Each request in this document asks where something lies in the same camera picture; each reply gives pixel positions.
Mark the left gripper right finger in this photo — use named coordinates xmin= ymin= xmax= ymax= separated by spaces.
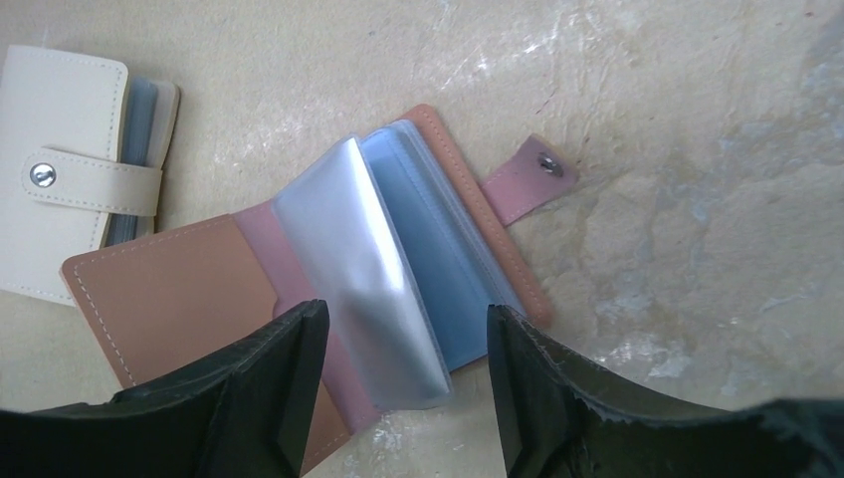
xmin=487 ymin=306 xmax=843 ymax=477

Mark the brown card holder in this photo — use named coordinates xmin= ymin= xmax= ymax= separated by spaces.
xmin=60 ymin=105 xmax=578 ymax=472

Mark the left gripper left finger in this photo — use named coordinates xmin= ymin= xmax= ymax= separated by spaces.
xmin=1 ymin=300 xmax=329 ymax=477

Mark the cream card holder with snap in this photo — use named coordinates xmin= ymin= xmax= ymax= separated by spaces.
xmin=1 ymin=45 xmax=180 ymax=305

